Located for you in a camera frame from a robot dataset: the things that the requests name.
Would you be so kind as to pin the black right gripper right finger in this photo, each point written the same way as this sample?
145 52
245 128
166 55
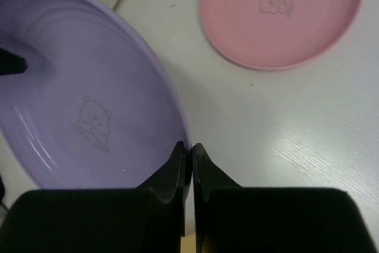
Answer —
232 218

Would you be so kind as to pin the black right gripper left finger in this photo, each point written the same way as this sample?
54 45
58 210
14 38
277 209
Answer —
149 218

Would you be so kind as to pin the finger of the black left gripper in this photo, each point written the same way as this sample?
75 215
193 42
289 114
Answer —
11 64

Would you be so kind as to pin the purple plastic plate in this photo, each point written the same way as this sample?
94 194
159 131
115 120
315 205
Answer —
95 108

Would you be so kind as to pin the pink plastic plate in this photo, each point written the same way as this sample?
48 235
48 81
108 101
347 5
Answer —
275 34

